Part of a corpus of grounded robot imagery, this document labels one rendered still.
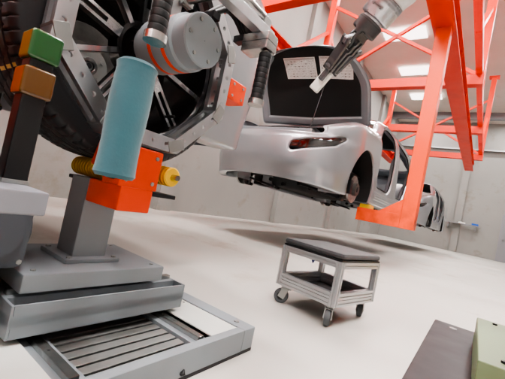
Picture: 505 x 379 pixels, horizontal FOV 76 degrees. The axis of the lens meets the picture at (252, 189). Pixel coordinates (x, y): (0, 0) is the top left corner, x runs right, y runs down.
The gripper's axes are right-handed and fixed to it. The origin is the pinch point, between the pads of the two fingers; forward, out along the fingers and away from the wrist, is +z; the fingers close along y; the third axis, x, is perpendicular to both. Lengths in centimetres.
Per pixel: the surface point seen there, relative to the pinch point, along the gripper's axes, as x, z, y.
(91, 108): -16, 34, 52
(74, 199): -15, 66, 45
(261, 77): -5.5, 8.2, 18.9
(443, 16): -96, -108, -344
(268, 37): -11.9, -0.3, 17.7
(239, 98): -19.6, 22.9, 0.3
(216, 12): -26.4, 4.1, 23.6
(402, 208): 40, 69, -322
